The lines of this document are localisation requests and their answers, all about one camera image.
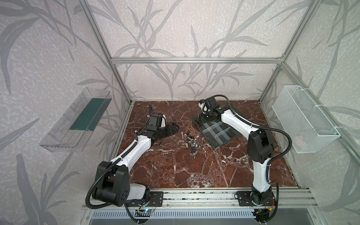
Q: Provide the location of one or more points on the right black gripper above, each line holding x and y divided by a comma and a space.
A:
202, 116

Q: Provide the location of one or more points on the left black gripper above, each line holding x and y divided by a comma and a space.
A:
164, 131

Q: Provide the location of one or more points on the grey plastic organizer box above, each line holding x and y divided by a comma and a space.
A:
214, 130

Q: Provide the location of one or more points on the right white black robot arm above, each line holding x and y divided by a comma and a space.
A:
260, 146

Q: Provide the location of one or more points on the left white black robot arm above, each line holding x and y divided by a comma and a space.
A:
112, 182

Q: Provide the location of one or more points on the pile of screws and nuts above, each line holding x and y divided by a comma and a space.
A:
190, 142

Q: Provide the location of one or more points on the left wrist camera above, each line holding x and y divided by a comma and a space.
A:
163, 121

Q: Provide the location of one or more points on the aluminium front rail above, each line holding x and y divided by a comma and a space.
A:
226, 198

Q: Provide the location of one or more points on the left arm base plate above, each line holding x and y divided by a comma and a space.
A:
152, 199

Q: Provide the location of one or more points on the aluminium frame crossbar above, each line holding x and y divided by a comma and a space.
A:
195, 60

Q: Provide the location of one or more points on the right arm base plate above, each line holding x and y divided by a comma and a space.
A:
255, 199

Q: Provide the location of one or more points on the white wire mesh basket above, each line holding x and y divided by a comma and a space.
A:
303, 120

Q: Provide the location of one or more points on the clear plastic wall tray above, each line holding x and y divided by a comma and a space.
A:
76, 126

